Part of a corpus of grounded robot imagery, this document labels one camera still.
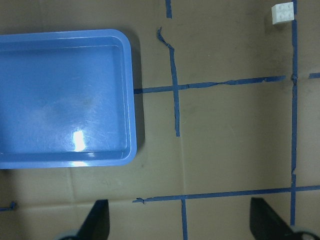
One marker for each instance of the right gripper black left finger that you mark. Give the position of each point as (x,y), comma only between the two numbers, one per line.
(97,223)

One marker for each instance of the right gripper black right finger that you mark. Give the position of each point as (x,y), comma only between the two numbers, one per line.
(266,224)

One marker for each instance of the white building block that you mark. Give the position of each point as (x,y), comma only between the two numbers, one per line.
(282,13)

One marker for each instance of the blue plastic tray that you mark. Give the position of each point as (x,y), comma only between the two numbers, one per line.
(66,100)

